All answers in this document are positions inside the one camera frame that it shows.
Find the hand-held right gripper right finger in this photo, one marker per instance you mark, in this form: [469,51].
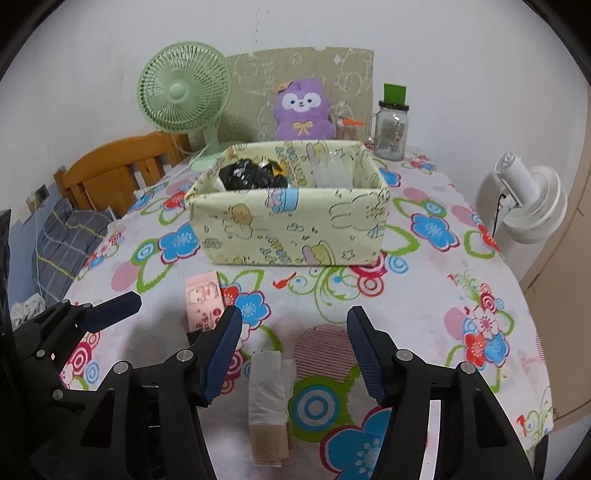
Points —
[369,355]

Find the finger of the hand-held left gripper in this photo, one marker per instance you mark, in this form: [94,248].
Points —
[115,308]

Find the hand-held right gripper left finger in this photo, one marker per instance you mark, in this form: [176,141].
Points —
[221,355]

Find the pink printed packet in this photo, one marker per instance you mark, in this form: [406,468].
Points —
[203,295]

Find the white plastic bags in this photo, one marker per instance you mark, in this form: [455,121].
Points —
[268,401]

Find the yellow cartoon print storage box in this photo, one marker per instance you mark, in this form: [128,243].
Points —
[286,230]

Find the black plastic bag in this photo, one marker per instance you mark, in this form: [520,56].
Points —
[244,175]

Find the bundle of clear straws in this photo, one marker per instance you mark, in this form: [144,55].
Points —
[334,170]

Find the white crumpled cloth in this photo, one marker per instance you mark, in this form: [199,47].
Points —
[27,310]

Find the grey plaid pillow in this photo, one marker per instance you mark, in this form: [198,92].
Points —
[60,244]

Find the floral tablecloth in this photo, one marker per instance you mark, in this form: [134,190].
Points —
[438,286]

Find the white circulator fan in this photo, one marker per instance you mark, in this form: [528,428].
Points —
[535,207]

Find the glass jar with green lid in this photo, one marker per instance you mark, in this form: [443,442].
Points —
[390,134]

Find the toothpick jar with orange lid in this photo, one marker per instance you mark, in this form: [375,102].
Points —
[347,131]

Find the green desk fan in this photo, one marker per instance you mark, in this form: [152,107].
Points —
[178,90]

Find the purple plush toy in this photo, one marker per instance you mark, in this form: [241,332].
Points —
[302,124]

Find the printed cardboard panel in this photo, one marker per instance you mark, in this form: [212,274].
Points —
[351,78]

